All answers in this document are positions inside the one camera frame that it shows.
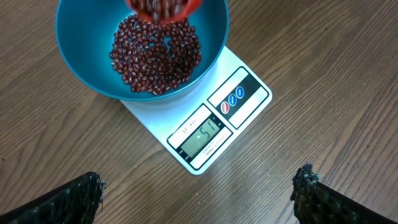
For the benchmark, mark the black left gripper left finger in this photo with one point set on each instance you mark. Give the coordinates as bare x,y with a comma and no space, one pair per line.
76,201

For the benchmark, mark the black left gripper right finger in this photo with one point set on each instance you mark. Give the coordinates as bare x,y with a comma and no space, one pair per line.
315,203

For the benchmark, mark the orange scoop with blue handle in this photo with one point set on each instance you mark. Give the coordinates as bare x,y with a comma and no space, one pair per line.
191,6

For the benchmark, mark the white digital kitchen scale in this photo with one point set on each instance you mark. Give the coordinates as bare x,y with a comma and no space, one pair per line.
198,124

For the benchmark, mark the red beans in bowl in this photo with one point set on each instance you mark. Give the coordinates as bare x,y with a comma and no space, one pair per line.
153,57

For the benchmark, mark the blue metal bowl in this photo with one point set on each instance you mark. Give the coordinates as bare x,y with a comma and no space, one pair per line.
84,33

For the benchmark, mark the red beans in scoop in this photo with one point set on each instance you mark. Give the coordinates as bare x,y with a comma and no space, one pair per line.
159,9

